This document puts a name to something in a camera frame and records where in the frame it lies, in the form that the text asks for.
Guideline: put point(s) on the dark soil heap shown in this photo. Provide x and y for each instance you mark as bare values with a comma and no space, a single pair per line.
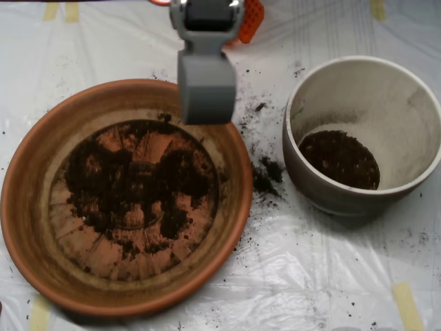
103,193

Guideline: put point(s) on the clear plastic cover sheet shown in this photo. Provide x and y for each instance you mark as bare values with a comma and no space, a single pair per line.
310,276

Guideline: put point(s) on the beige masking tape strip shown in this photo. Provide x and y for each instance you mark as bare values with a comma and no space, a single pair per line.
72,12
51,11
378,9
39,313
408,307

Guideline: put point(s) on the terracotta saucer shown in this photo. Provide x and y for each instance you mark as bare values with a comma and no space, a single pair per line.
34,172

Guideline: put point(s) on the spilled soil clump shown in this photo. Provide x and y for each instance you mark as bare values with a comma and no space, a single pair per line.
272,169

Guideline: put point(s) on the white ceramic pot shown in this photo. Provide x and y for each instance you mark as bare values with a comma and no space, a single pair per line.
396,103

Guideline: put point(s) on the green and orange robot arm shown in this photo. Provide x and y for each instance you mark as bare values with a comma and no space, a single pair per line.
251,20

